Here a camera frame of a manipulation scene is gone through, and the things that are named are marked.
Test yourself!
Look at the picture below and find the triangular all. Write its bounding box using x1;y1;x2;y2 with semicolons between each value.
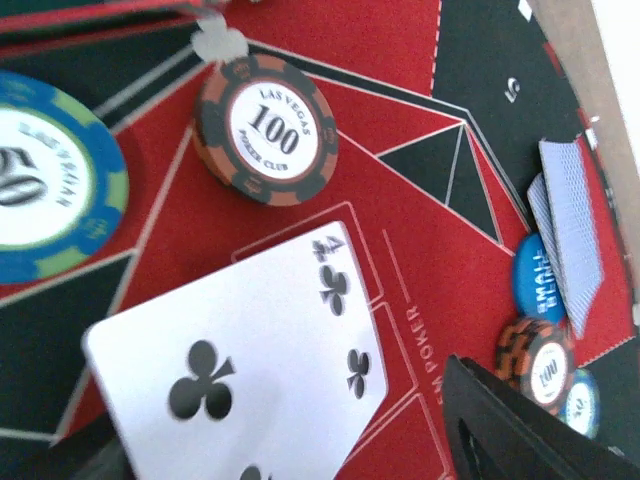
1;1;227;59

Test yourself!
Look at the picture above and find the blue small blind button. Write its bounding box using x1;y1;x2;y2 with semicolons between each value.
512;233;566;324

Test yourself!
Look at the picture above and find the green blue 50 chip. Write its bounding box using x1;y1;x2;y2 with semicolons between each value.
1;71;129;284

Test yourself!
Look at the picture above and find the four of clubs card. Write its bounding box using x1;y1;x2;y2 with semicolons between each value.
83;221;388;479

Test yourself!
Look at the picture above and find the brown red 100 chip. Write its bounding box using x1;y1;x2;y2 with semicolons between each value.
193;54;339;207

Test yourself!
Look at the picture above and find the round red black poker mat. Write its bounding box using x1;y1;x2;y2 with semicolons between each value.
1;1;632;479

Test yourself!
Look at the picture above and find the face down card top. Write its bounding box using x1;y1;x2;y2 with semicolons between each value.
539;140;604;339

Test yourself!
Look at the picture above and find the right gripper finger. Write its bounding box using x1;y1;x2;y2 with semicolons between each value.
442;355;639;479

